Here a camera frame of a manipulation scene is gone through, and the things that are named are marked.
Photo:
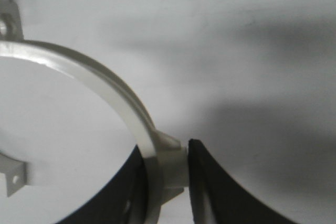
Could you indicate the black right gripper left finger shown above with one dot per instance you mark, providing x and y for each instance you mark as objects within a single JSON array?
[{"x": 124, "y": 199}]

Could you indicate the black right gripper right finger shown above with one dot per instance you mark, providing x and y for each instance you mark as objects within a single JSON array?
[{"x": 217, "y": 198}]

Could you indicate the white pipe clamp half with boss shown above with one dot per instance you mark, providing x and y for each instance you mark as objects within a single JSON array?
[{"x": 13, "y": 175}]

